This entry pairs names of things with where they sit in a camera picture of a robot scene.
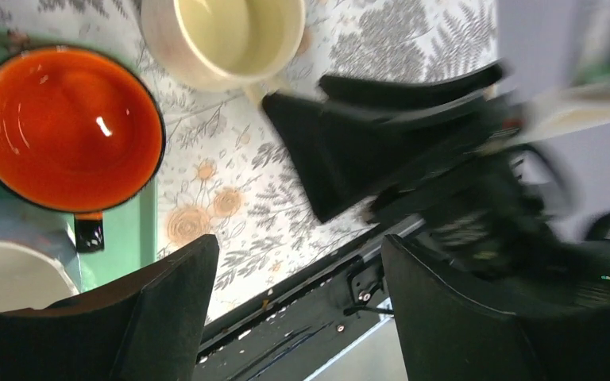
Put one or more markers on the cream ribbed mug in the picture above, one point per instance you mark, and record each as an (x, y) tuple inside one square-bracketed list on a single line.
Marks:
[(216, 46)]

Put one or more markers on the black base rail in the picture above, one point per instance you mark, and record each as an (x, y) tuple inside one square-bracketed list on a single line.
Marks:
[(289, 331)]

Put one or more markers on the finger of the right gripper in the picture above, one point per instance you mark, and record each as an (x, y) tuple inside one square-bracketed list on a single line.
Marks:
[(343, 153), (408, 96)]

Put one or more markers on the floral tablecloth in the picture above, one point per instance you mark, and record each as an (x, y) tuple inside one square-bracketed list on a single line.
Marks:
[(224, 171)]

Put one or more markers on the orange mug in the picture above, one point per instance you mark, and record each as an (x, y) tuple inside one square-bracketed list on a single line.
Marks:
[(80, 134)]

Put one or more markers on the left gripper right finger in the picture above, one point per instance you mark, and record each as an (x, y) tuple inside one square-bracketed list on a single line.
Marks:
[(454, 326)]

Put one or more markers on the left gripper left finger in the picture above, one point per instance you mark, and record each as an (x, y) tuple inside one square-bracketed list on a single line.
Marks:
[(146, 325)]

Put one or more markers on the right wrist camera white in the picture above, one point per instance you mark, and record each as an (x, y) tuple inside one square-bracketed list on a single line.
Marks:
[(567, 110)]

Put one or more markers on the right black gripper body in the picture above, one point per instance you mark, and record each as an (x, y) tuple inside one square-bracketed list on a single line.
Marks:
[(485, 225)]

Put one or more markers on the light blue faceted mug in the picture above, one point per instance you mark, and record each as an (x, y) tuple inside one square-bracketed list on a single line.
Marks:
[(38, 261)]

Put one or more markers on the green floral tray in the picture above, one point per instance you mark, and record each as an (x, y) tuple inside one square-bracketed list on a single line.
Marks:
[(130, 229)]

